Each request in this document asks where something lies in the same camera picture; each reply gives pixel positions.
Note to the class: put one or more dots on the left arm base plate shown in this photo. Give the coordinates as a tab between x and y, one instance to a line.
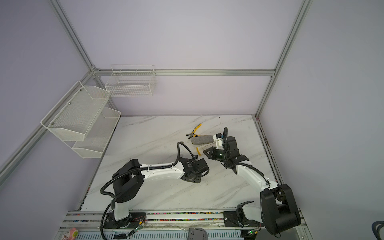
126	220

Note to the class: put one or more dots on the pink toy object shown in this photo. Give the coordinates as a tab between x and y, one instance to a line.
71	234

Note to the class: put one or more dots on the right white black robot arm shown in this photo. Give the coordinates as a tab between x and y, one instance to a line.
276	209

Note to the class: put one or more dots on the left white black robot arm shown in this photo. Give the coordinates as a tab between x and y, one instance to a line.
131	177

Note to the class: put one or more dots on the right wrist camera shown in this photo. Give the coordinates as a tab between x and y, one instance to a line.
219	141

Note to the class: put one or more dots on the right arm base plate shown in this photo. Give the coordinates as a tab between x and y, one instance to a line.
233	219

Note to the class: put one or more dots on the grey object at front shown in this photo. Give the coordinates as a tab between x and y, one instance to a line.
197	234

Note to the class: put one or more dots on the front aluminium rail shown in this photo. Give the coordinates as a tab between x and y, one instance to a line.
170	225

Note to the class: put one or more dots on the white wire basket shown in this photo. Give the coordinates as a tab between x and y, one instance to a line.
132	81

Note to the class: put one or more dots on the white yellow-cuffed work glove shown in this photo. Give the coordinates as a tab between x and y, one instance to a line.
200	149

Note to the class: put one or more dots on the aluminium frame structure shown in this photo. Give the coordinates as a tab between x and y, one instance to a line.
18	156

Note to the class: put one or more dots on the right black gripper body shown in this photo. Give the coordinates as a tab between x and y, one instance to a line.
217	154

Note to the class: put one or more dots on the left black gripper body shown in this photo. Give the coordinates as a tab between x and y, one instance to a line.
197	179

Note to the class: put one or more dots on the grey oval felt case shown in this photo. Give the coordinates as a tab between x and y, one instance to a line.
202	140

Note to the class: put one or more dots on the yellow black pliers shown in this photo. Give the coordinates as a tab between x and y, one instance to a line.
193	133

